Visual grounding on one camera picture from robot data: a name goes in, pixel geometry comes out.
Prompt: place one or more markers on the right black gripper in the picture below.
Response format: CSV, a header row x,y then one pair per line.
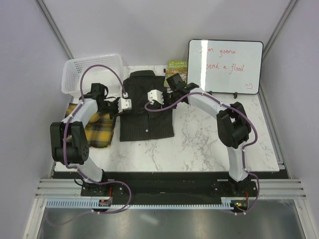
x,y
165,105

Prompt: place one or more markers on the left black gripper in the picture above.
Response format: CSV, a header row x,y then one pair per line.
x,y
116,112

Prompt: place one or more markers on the black pinstriped long sleeve shirt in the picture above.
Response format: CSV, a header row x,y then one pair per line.
x,y
138,124

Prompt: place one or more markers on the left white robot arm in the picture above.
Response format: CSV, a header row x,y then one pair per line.
x,y
69,144

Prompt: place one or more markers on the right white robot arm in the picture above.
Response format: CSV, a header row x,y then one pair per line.
x,y
232,125

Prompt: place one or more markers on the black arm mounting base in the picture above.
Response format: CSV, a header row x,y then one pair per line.
x,y
172,187

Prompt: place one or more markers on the yellow plaid folded shirt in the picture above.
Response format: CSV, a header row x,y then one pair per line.
x,y
99,129

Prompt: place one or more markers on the green children's book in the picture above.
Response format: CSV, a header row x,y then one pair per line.
x,y
176,66

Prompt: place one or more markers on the white plastic basket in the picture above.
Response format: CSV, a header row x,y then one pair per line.
x,y
73,71

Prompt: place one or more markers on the whiteboard with red writing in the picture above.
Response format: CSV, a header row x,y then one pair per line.
x,y
225,66

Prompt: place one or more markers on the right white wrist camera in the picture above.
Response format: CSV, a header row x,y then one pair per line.
x,y
155,96

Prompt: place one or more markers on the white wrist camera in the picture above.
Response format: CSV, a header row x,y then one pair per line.
x,y
124,103
155,96

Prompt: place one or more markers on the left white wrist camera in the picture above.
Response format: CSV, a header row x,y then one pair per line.
x,y
124,103

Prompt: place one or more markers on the white slotted cable duct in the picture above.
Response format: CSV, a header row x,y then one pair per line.
x,y
225,204

